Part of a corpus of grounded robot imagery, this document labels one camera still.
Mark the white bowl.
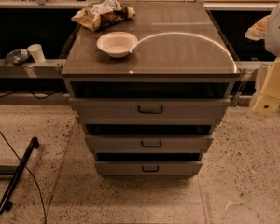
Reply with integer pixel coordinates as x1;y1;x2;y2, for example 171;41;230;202
96;32;138;58

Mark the white paper cup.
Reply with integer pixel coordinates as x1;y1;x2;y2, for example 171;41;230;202
27;44;46;63

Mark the grey middle drawer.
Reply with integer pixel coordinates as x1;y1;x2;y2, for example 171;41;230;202
85;135;213;153

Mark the grey top drawer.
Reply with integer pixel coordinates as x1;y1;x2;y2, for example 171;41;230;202
70;98;230;125

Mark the grey bottom drawer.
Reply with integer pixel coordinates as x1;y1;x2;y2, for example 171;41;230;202
94;161;202;175

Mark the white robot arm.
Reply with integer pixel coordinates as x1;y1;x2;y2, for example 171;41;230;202
245;2;280;117

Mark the grey drawer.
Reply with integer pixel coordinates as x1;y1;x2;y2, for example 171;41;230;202
70;98;230;125
85;135;213;153
94;161;202;175

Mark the crumpled chip bag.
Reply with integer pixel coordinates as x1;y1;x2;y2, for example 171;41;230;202
71;0;135;32

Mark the dark blue bowl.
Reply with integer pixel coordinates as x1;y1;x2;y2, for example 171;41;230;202
6;49;31;66

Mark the black metal bar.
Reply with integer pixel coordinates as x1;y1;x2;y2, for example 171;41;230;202
0;137;39;215

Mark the black cable on floor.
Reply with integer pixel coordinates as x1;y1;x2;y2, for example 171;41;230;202
0;117;48;224

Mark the grey drawer cabinet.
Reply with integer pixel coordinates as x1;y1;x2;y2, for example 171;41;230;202
60;2;243;177

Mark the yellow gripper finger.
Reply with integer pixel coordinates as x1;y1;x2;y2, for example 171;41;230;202
252;59;280;116
245;16;269;41

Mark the grey metal rail shelf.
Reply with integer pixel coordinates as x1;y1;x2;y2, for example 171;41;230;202
0;59;65;79

